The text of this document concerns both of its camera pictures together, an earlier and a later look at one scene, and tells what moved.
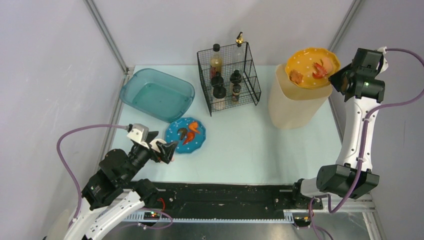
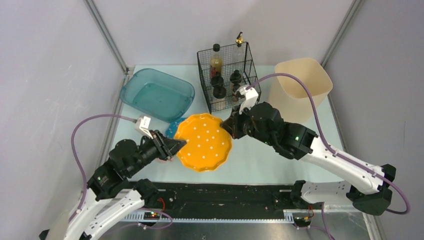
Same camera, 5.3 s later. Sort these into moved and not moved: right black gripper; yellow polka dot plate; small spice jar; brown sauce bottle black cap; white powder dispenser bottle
Moved: right black gripper; yellow polka dot plate
Not moved: brown sauce bottle black cap; white powder dispenser bottle; small spice jar
